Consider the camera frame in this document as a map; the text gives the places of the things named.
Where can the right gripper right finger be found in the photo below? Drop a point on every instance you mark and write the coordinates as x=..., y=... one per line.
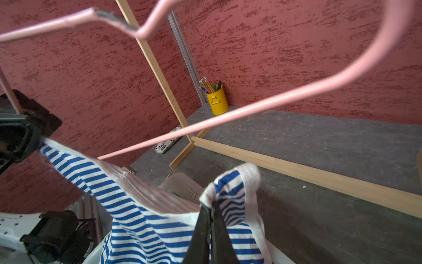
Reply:
x=222, y=248

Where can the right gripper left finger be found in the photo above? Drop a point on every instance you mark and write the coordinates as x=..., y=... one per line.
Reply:
x=198, y=251

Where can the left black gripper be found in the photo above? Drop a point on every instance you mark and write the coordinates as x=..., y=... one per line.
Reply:
x=21, y=133

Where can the striped tank top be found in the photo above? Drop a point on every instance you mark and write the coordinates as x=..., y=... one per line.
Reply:
x=153, y=226

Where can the pink wire hanger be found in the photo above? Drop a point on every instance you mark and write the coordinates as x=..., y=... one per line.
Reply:
x=97, y=80

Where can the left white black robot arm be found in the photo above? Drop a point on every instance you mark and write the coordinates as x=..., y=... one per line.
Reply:
x=72, y=236

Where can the white plastic laundry basket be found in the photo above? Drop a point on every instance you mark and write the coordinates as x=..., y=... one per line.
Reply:
x=185, y=187

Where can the yellow pencil cup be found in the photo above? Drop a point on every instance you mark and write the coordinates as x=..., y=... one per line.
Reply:
x=215, y=95

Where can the wooden clothes rack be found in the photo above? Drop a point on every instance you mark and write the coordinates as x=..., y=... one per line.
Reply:
x=398, y=15

